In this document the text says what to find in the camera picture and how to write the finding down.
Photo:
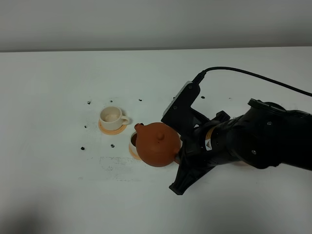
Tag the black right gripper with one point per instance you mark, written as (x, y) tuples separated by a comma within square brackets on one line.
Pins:
[(203, 148)]

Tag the brown clay teapot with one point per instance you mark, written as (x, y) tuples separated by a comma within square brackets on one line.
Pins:
[(157, 144)]

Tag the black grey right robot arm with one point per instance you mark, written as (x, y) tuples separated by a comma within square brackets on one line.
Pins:
[(267, 135)]

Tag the beige teapot saucer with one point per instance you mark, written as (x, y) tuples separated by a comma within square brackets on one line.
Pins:
[(240, 163)]

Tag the orange coaster near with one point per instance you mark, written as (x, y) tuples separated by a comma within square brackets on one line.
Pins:
[(133, 152)]

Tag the orange coaster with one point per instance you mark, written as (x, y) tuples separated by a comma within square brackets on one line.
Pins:
[(133, 152), (113, 132)]

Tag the white teacup near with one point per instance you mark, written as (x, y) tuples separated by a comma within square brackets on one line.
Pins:
[(133, 137)]

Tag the white teacup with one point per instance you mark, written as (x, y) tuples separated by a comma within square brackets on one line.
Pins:
[(133, 137), (112, 118)]

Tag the orange coaster far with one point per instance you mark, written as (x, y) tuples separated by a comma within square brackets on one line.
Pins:
[(113, 132)]

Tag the white teacup far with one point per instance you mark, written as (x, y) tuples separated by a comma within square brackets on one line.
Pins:
[(112, 118)]

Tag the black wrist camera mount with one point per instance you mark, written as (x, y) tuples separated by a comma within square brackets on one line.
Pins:
[(180, 116)]

